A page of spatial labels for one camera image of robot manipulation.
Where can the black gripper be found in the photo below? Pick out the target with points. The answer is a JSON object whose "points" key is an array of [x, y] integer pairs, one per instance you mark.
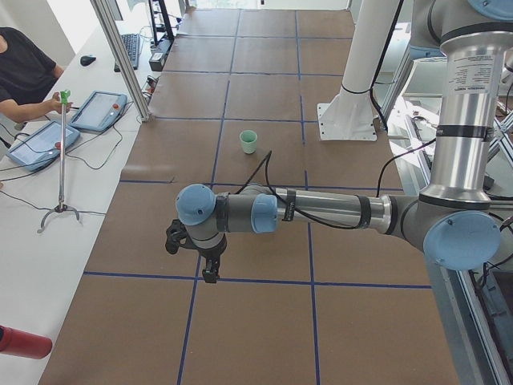
{"points": [[211, 252]]}

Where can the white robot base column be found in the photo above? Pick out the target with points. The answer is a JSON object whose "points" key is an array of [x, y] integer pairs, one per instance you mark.
{"points": [[349, 116]]}

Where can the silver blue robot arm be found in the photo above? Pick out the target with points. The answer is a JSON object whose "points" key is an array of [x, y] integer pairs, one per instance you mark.
{"points": [[448, 220]]}

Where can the person's hand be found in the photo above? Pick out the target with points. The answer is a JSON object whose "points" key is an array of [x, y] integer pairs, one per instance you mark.
{"points": [[55, 104]]}

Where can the green cup on table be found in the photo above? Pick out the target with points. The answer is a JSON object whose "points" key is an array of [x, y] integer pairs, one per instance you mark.
{"points": [[248, 141]]}

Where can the far blue teach pendant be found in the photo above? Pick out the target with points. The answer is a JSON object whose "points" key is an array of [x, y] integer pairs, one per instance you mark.
{"points": [[99, 111]]}

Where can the blue teach pendant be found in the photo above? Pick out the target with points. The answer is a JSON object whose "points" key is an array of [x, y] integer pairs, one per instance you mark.
{"points": [[39, 149], [99, 111]]}

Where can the near blue teach pendant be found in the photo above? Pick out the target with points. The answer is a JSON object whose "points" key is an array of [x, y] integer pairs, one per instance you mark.
{"points": [[39, 149]]}

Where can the red bottle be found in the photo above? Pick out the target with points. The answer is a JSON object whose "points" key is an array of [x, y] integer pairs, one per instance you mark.
{"points": [[23, 344]]}

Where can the black keyboard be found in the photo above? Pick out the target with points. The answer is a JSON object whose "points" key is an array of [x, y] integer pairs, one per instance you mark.
{"points": [[132, 44]]}

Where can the black computer mouse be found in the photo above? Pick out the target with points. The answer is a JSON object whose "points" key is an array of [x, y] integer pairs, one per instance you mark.
{"points": [[87, 60]]}

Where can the person in black shirt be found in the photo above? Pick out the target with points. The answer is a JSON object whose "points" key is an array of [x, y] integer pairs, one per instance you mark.
{"points": [[27, 76]]}

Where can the aluminium frame post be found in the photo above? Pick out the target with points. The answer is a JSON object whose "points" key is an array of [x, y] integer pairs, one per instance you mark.
{"points": [[107, 22]]}

